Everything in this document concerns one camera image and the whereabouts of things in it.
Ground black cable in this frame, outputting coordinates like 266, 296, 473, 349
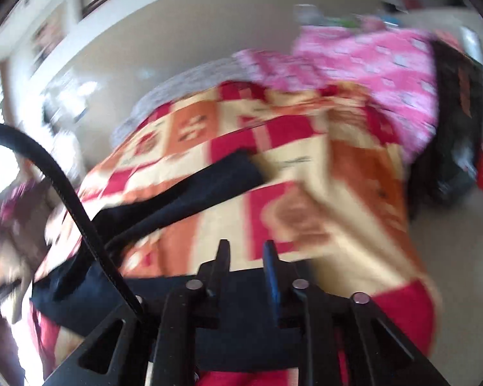
0, 119, 145, 317

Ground black pants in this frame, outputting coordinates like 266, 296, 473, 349
29, 141, 325, 373

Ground grey floral pillow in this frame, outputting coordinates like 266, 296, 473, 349
110, 57, 249, 149

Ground orange red patterned blanket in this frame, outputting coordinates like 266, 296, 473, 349
77, 81, 439, 353

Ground pink penguin print blanket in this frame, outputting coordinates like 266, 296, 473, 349
234, 26, 439, 164

